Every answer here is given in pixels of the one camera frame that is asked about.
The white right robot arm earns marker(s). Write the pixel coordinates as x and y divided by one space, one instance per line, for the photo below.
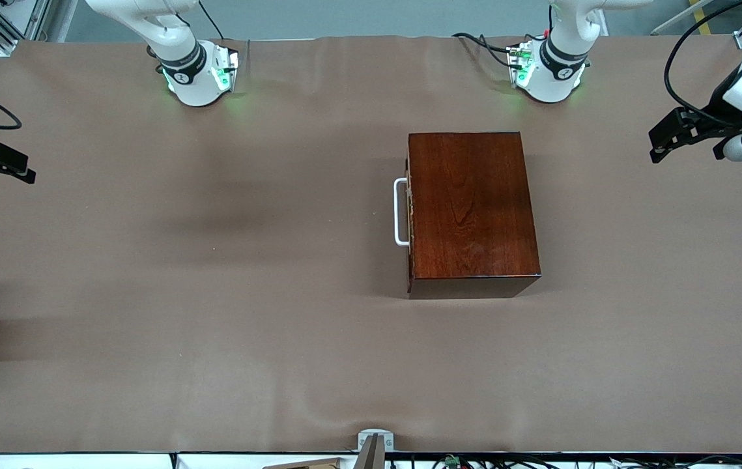
188 71

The brown cardboard piece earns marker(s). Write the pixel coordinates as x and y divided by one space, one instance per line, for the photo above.
305 464

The large table cover mat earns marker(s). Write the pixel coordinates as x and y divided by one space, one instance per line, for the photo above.
214 358

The grey metal clamp bracket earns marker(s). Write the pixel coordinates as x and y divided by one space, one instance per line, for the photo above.
389 443

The grey brown post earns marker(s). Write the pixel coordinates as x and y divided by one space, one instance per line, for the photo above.
370 456

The dark brown wooden cabinet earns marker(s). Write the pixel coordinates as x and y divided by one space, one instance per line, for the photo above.
475 215

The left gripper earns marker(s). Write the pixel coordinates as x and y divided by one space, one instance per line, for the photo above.
720 107

